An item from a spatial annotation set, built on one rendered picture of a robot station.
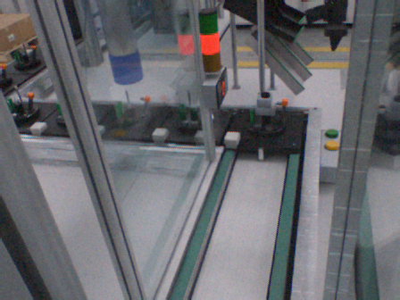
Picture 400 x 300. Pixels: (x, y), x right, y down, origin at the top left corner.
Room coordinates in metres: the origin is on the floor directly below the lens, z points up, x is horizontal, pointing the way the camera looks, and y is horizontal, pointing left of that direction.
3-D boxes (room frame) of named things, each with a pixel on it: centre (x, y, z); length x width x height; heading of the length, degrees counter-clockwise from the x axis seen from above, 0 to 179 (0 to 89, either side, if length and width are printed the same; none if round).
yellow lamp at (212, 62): (1.03, -0.06, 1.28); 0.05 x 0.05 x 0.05
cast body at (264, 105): (1.17, -0.22, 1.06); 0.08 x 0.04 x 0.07; 71
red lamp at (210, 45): (1.03, -0.06, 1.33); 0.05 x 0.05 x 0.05
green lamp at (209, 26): (1.03, -0.06, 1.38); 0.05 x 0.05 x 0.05
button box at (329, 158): (1.02, -0.41, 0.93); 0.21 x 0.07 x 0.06; 161
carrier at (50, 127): (1.41, 0.47, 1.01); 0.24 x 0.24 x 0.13; 71
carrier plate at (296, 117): (1.17, -0.23, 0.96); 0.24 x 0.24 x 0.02; 71
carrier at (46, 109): (1.49, 0.70, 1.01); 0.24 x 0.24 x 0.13; 71
